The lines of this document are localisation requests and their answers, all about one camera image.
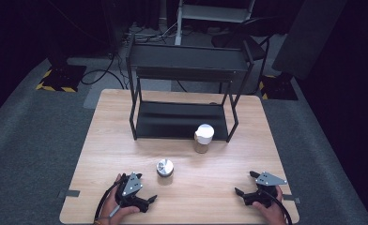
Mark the dark grey panel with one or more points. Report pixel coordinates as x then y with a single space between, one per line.
307 37

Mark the person's right hand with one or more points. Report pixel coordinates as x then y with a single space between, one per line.
274 214

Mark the white-lid glass spice jar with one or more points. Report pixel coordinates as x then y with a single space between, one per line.
204 133

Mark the white desk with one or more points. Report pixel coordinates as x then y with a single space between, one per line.
216 12

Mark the grey tape strip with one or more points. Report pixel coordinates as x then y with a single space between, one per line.
70 193
292 198

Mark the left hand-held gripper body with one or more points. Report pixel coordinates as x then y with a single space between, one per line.
132 185

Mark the striped black stand base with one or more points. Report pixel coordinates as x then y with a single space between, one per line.
63 78
279 87

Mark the black two-tier metal rack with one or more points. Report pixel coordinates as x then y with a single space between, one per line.
185 59

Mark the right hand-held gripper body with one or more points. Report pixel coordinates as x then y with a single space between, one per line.
268 180

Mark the person's left hand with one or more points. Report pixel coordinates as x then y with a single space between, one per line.
110 207

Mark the metal-lid glass spice jar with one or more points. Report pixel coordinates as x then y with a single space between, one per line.
165 168

